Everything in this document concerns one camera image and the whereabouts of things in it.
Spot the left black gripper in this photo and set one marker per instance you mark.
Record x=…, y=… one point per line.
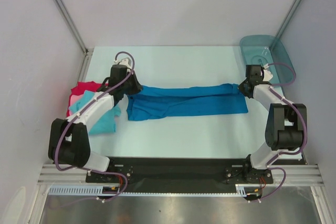
x=137, y=87

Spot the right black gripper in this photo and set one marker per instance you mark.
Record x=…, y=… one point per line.
x=244, y=87

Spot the blue t shirt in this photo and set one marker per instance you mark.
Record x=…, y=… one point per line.
x=157, y=103

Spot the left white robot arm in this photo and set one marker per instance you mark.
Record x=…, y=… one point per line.
x=69, y=145

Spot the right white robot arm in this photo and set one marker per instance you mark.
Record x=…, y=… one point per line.
x=286, y=127

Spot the teal transparent plastic bin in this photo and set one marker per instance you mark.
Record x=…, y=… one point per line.
x=268, y=50

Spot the folded red t shirt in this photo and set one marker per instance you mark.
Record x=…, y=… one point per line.
x=88, y=90

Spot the folded pink t shirt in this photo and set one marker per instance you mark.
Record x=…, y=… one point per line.
x=74, y=99

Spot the folded cyan t shirt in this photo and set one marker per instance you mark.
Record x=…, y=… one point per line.
x=106, y=124

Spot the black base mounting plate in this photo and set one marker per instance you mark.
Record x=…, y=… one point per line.
x=187, y=175

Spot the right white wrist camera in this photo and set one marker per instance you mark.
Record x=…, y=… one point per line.
x=266, y=73

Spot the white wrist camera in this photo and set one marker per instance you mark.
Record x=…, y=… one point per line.
x=125, y=61
x=266, y=73

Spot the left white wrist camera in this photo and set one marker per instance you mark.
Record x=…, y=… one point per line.
x=125, y=61

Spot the left aluminium corner post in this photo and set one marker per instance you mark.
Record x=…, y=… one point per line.
x=65, y=14

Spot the aluminium corner post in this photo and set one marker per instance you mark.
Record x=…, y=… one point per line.
x=288, y=18
x=65, y=14

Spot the aluminium front frame rail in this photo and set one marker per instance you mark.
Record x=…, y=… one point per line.
x=297, y=175

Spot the right aluminium corner post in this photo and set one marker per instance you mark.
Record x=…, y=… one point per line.
x=288, y=18

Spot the right light cable duct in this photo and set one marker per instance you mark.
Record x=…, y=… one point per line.
x=249, y=189

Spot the light blue cable duct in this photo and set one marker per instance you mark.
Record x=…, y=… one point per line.
x=75, y=190

